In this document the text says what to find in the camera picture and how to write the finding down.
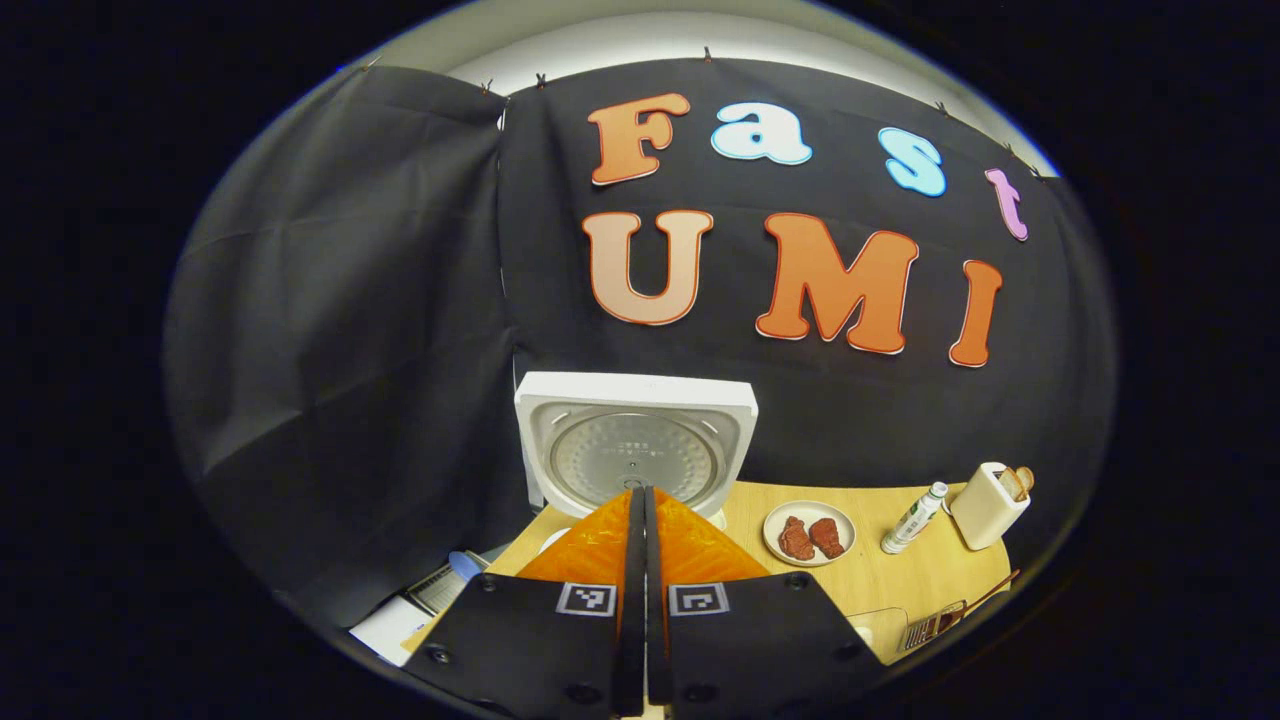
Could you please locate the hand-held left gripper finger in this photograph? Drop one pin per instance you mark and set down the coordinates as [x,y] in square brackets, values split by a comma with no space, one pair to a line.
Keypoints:
[633,600]
[655,620]

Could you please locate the white rice cooker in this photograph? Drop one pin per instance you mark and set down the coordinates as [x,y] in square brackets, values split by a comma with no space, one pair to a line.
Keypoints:
[640,400]

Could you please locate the white rice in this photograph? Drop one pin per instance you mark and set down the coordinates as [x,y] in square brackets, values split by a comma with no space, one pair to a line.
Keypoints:
[860,635]

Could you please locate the red meat piece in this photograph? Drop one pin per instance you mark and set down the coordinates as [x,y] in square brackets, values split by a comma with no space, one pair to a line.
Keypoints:
[828,537]
[796,540]

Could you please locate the blue round object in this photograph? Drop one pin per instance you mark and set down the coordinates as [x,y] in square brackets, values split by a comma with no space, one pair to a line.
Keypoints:
[466,565]

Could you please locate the white round plate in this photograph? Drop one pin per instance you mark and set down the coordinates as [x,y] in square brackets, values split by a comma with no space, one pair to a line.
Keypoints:
[810,508]

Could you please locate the clear glass container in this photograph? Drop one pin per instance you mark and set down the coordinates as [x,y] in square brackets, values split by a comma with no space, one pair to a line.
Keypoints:
[885,630]

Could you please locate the white drink bottle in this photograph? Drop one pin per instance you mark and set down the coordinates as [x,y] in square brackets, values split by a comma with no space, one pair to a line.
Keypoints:
[912,520]

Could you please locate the white toaster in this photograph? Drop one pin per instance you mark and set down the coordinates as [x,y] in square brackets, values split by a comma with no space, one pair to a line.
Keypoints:
[985,515]

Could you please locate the toasted bread slice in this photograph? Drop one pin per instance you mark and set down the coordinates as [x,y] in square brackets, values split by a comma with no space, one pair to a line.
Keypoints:
[1026,478]
[1010,486]

